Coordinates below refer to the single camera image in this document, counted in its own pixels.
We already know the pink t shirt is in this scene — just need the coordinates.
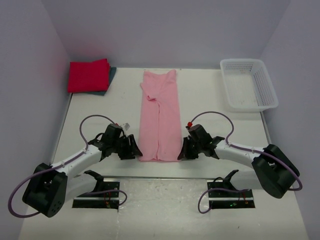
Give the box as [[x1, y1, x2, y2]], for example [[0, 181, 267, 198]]
[[138, 69, 183, 162]]

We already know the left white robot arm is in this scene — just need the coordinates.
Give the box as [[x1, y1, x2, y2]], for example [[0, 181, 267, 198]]
[[22, 123, 143, 218]]

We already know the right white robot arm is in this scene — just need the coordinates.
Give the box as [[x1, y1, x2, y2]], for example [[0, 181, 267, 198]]
[[178, 122, 300, 199]]

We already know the folded red t shirt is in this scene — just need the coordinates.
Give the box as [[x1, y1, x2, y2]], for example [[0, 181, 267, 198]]
[[67, 58, 111, 94]]

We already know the white plastic basket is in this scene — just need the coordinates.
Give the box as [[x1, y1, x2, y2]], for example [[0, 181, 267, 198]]
[[220, 58, 279, 113]]

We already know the folded teal t shirt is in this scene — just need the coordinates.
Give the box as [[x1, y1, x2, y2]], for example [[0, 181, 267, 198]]
[[88, 67, 117, 96]]

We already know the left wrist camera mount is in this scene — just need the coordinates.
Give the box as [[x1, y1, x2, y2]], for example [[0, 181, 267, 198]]
[[116, 122, 130, 131]]

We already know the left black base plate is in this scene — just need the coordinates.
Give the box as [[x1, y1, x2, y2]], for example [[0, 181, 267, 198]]
[[72, 178, 120, 210]]

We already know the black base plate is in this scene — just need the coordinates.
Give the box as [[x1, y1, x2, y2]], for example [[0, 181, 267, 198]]
[[207, 177, 256, 210], [72, 178, 120, 210]]

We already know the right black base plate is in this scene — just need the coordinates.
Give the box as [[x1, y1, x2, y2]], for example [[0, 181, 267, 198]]
[[207, 177, 256, 210]]

